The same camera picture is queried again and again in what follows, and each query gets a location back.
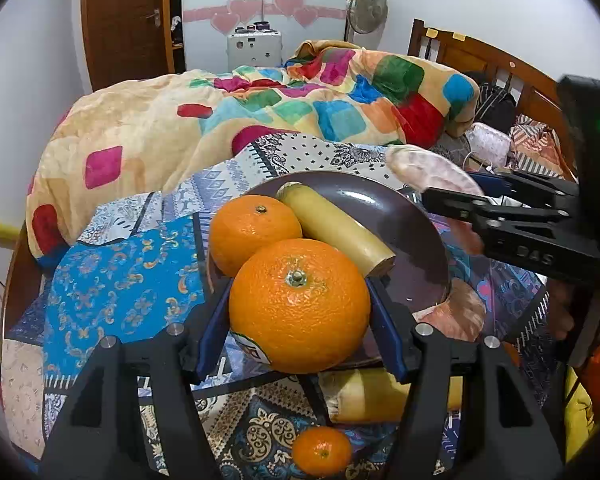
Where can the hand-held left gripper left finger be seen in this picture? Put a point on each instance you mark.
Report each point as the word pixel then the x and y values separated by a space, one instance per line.
pixel 214 332

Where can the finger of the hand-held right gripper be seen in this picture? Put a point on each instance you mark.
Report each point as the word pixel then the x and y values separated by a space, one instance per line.
pixel 460 205
pixel 500 184

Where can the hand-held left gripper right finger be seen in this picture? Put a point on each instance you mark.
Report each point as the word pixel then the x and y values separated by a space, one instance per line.
pixel 389 332

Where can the dark brown plate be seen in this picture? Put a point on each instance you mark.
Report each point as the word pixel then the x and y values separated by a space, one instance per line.
pixel 405 225

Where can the large orange with sticker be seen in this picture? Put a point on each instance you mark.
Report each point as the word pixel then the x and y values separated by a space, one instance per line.
pixel 300 305

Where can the person's right hand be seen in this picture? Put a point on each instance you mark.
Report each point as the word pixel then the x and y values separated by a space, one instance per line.
pixel 562 317

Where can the pink white pillow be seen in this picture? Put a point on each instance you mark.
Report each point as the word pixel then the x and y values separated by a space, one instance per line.
pixel 487 142

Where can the pink plush cloth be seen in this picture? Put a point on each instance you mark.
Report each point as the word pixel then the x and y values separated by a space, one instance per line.
pixel 430 170

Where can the orange striped pillow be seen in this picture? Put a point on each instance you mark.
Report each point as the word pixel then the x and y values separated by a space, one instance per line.
pixel 537 147

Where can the black backpack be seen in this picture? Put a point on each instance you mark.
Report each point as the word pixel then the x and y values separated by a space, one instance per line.
pixel 495 105

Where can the medium orange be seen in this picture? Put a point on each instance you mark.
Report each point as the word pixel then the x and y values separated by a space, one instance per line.
pixel 252 232

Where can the blue patterned bedsheet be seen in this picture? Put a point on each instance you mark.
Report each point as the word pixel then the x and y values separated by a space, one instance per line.
pixel 115 290

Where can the yellow banana piece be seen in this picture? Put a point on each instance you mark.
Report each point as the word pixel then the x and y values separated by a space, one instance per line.
pixel 335 227

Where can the wooden bed headboard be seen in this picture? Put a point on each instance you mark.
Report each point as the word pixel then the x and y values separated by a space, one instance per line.
pixel 485 60

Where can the small mandarin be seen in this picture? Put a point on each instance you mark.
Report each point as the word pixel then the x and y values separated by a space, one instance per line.
pixel 322 451

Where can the person's orange yellow clothing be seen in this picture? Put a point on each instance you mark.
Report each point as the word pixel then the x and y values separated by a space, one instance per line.
pixel 587 390

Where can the colourful checked blanket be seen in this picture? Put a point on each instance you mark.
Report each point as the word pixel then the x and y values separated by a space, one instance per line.
pixel 190 120

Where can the standing electric fan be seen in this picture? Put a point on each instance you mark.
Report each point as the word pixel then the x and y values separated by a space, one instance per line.
pixel 367 7

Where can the wardrobe door with heart stickers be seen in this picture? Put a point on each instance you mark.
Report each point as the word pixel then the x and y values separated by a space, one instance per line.
pixel 260 5

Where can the brown wooden door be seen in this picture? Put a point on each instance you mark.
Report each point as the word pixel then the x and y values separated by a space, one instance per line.
pixel 125 20

